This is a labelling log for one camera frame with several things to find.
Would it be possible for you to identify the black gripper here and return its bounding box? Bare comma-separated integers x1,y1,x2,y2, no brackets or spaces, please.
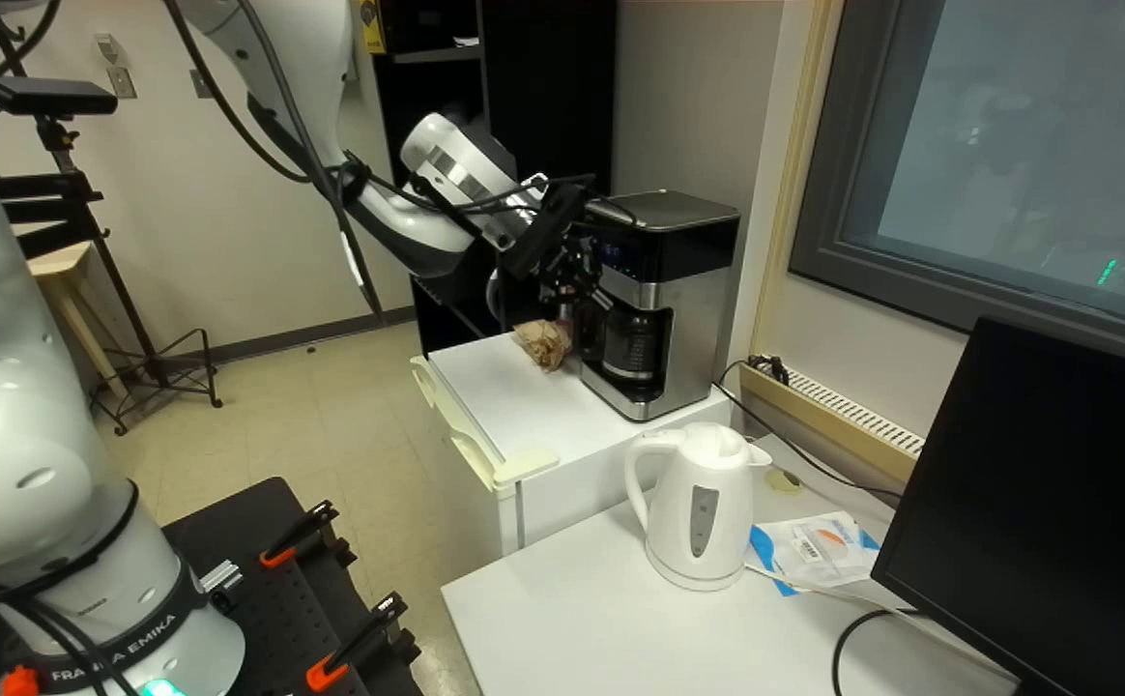
523,173,599,323

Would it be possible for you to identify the black and silver coffeemaker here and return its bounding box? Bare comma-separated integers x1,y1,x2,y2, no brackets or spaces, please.
557,188,747,426

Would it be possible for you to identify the brown fuzzy toy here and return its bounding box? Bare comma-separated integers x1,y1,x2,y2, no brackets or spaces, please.
509,315,581,380

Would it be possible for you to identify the white mini fridge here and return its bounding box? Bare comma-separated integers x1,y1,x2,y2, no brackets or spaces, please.
407,329,738,561

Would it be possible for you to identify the tall black cabinet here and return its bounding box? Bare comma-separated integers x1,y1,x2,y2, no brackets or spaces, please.
370,0,622,359

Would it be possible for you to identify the white electric kettle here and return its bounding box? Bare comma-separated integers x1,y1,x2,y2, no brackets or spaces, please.
620,421,777,595

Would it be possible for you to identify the beige baseboard heater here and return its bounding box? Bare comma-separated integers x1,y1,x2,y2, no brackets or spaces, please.
736,359,929,493

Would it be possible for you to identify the blue and white paper packet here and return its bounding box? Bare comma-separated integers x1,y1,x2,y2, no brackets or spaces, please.
741,505,885,601

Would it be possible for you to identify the orange and black clamp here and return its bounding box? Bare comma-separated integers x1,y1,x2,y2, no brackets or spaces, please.
299,589,412,696
256,500,358,576

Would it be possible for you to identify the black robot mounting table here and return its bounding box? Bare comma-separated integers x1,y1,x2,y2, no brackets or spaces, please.
0,474,424,696

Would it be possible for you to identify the grey framed window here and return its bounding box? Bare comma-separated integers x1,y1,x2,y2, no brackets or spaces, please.
786,0,1125,373

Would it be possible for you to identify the wooden stool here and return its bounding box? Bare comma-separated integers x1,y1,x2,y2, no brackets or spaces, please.
22,237,126,405

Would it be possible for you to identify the black computer monitor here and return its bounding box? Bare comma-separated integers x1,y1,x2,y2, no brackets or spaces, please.
866,314,1125,696

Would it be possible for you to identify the black coffeemaker power cord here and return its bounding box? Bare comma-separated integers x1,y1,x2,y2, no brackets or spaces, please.
711,350,909,512

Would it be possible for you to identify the thin black monitor cable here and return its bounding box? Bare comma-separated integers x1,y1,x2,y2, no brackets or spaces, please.
829,601,902,696

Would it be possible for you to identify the black camera tripod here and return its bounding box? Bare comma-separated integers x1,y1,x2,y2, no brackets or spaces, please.
0,109,228,435

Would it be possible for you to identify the black camera on tripod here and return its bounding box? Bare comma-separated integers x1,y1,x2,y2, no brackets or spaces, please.
0,72,121,125

